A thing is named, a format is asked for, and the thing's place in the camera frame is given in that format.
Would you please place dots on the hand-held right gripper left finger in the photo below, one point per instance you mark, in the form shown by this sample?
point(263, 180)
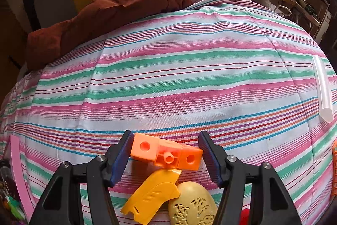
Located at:
point(122, 159)

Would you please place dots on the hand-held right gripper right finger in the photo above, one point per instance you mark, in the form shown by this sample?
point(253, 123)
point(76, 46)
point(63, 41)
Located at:
point(210, 159)

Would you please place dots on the orange linked toy blocks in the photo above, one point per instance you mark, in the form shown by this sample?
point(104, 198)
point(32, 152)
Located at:
point(143, 148)

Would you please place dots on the beige carved egg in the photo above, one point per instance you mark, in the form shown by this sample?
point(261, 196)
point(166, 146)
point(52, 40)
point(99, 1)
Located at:
point(189, 201)

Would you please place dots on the yellow plastic piece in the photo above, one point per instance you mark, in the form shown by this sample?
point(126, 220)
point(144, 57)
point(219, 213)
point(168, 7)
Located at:
point(150, 198)

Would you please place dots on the red oval case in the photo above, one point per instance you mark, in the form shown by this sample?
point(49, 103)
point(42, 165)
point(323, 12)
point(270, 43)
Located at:
point(244, 218)

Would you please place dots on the white tray with pink rim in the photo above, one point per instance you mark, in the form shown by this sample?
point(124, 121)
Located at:
point(18, 175)

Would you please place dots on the black and grey cylinder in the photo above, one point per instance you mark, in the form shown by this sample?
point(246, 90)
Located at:
point(5, 172)

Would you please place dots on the green plastic toy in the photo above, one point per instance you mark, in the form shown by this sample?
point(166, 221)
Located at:
point(13, 205)

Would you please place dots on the striped bedsheet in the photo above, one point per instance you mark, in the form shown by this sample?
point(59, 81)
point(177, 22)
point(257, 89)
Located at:
point(184, 69)

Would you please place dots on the orange plastic piece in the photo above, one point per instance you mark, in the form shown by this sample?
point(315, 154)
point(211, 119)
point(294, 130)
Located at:
point(335, 169)

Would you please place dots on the translucent plastic tube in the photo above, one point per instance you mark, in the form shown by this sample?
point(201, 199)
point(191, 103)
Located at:
point(322, 88)

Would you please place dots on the brown quilt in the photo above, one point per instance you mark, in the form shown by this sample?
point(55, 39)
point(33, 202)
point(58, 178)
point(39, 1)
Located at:
point(118, 3)

